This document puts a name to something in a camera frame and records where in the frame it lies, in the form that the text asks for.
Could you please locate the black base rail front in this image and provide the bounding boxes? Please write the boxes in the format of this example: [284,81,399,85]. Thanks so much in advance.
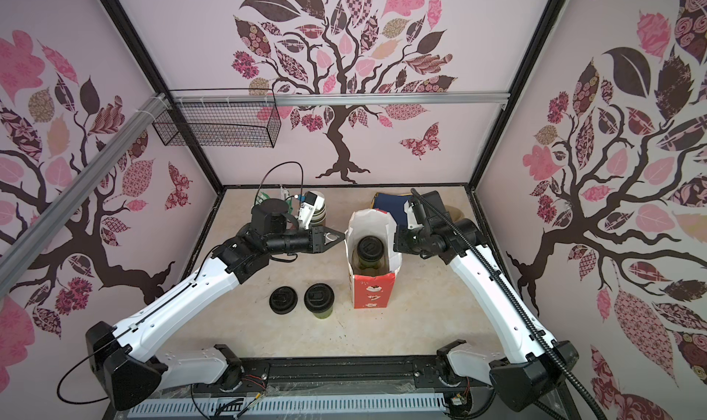
[104,353,564,420]

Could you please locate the navy blue paper bags stack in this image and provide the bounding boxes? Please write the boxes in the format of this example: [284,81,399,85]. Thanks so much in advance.
[372,193,412,226]

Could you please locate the stack of black cup lids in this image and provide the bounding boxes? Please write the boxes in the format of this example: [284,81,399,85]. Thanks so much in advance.
[269,287,298,315]

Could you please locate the brown pulp cup carriers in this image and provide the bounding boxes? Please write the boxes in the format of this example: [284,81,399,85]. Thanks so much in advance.
[445,206,465,223]

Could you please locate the stack of green paper cups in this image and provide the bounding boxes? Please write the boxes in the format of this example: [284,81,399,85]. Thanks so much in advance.
[310,191,327,227]

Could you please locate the aluminium horizontal rail back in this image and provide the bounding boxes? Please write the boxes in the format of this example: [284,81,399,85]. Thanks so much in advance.
[172,91,510,107]

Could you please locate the black wire mesh basket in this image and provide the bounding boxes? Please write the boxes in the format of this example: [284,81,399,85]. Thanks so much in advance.
[152,88,283,148]

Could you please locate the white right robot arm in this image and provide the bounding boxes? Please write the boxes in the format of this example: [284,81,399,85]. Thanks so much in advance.
[394,191,605,419]

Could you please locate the black vertical frame post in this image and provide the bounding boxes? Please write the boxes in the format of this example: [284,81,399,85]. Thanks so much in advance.
[99,0,226,195]

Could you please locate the red white paper takeout bag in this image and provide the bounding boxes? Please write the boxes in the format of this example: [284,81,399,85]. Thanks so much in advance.
[344,208,402,309]

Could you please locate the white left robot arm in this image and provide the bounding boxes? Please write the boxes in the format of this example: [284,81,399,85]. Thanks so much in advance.
[86,192,344,411]

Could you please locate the green paper coffee cup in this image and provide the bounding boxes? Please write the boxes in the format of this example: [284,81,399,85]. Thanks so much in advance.
[356,259,385,274]
[313,309,333,320]

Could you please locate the white slotted cable duct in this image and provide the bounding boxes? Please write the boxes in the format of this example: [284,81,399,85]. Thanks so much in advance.
[119,393,447,419]

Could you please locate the black plastic cup lid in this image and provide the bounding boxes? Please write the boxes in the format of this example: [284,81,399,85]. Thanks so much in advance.
[304,283,335,317]
[356,236,385,263]

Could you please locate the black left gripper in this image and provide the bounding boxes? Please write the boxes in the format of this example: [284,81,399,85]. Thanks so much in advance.
[267,223,345,255]

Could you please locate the aluminium diagonal rail left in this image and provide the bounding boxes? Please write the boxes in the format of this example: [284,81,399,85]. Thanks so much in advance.
[1,94,168,296]

